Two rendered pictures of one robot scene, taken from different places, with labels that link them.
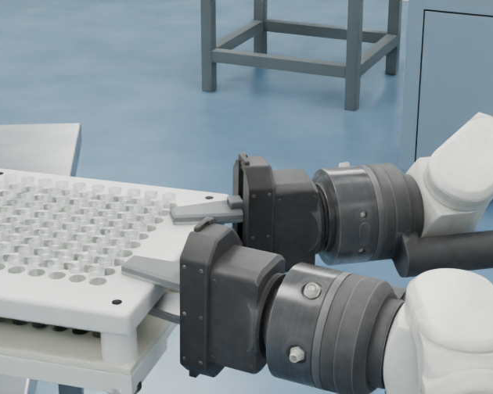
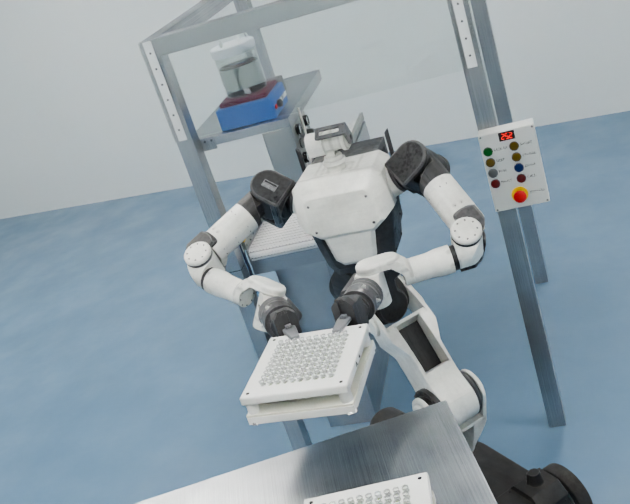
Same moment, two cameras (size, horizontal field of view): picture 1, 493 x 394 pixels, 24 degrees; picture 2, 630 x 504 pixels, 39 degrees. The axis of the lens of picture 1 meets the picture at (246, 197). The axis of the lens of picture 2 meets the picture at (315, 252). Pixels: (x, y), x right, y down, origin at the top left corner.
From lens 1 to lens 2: 209 cm
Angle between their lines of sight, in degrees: 78
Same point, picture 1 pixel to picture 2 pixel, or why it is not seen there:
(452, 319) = (385, 258)
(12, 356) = (366, 366)
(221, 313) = (360, 313)
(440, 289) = (369, 263)
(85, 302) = (361, 331)
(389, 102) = not seen: outside the picture
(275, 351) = (375, 304)
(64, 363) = (369, 354)
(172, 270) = (342, 320)
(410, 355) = (381, 279)
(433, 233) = not seen: hidden behind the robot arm
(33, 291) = (355, 343)
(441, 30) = not seen: outside the picture
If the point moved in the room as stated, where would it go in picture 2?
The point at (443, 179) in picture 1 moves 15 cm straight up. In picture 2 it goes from (280, 288) to (262, 236)
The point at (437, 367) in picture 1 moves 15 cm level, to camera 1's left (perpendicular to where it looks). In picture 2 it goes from (401, 261) to (410, 287)
